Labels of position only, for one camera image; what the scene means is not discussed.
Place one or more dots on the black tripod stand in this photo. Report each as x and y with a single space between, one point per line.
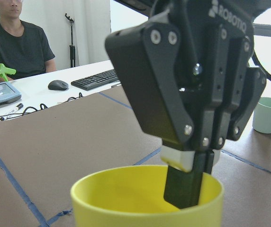
72 47

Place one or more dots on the black computer mouse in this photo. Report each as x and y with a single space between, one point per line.
58 85

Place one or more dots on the black marker pen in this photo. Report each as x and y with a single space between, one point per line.
11 112

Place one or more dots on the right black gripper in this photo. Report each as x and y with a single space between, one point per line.
197 21

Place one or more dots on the teach pendant near post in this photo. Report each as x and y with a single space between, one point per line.
8 93

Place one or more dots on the seated person black shirt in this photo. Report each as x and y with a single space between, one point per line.
23 46

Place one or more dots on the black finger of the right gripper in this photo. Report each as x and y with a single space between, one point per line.
144 59

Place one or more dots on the green plastic cup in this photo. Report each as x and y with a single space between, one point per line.
262 116

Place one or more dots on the metal reacher grabber stick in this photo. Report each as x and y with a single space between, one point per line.
4 71

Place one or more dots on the yellow plastic cup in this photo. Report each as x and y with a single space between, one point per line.
132 196

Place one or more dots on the black keyboard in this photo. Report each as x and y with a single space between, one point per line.
96 80

